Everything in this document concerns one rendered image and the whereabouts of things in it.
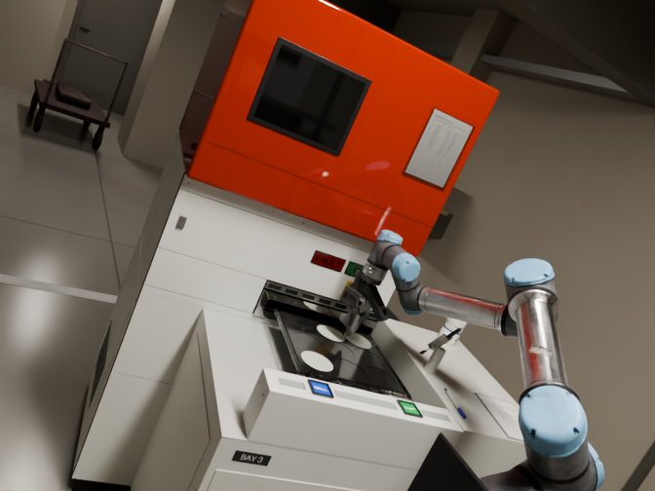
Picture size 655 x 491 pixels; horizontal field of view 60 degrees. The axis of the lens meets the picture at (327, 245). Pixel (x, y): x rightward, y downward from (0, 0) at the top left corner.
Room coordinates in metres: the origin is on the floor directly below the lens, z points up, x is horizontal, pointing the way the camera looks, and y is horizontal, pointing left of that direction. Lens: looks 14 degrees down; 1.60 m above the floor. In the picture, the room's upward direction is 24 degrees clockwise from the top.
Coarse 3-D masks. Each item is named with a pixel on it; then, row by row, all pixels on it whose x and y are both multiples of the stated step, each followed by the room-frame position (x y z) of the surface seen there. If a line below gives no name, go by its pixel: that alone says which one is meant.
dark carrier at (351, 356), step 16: (288, 320) 1.69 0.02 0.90; (304, 320) 1.75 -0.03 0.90; (304, 336) 1.63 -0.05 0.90; (320, 336) 1.68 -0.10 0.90; (320, 352) 1.57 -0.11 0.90; (336, 352) 1.62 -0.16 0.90; (352, 352) 1.67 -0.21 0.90; (368, 352) 1.73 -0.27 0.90; (304, 368) 1.42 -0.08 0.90; (336, 368) 1.51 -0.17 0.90; (352, 368) 1.56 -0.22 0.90; (368, 368) 1.61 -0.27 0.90; (384, 368) 1.66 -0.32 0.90; (368, 384) 1.50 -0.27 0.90; (384, 384) 1.55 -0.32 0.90
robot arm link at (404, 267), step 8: (392, 248) 1.65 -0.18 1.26; (400, 248) 1.65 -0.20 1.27; (384, 256) 1.65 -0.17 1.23; (392, 256) 1.62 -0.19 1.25; (400, 256) 1.60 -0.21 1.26; (408, 256) 1.60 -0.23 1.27; (384, 264) 1.65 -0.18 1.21; (392, 264) 1.60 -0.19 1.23; (400, 264) 1.58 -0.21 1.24; (408, 264) 1.57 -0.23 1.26; (416, 264) 1.59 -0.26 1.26; (392, 272) 1.61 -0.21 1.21; (400, 272) 1.57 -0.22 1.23; (408, 272) 1.58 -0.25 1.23; (416, 272) 1.59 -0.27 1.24; (400, 280) 1.61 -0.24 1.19; (408, 280) 1.59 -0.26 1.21; (416, 280) 1.63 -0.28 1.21; (400, 288) 1.63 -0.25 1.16; (408, 288) 1.62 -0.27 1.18
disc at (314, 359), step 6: (306, 354) 1.52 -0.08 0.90; (312, 354) 1.53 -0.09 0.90; (318, 354) 1.55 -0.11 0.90; (306, 360) 1.47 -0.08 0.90; (312, 360) 1.49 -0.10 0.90; (318, 360) 1.51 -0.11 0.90; (324, 360) 1.52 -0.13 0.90; (312, 366) 1.46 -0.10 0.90; (318, 366) 1.47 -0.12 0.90; (324, 366) 1.49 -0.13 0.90; (330, 366) 1.51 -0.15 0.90
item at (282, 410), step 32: (256, 384) 1.21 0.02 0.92; (288, 384) 1.20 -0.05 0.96; (256, 416) 1.14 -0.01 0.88; (288, 416) 1.16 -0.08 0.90; (320, 416) 1.19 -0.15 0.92; (352, 416) 1.22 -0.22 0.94; (384, 416) 1.25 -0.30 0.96; (448, 416) 1.40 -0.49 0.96; (320, 448) 1.21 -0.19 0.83; (352, 448) 1.24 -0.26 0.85; (384, 448) 1.27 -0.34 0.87; (416, 448) 1.31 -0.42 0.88
